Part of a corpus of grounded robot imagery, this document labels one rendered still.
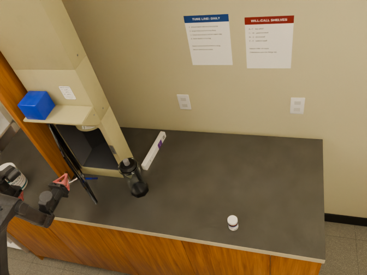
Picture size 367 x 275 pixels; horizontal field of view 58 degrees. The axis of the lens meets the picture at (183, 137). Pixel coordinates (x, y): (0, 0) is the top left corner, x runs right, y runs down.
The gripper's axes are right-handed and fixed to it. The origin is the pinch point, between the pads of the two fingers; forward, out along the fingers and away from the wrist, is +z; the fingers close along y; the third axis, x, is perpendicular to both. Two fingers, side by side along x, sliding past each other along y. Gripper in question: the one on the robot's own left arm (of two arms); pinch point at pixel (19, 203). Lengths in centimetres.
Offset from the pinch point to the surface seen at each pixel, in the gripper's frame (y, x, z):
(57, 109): 29, -28, -41
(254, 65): 76, -113, -32
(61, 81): 33, -36, -55
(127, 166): 25, -55, -8
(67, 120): 23, -38, -41
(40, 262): 3, 54, 110
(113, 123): 41, -46, -22
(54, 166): 24.1, -9.0, -1.8
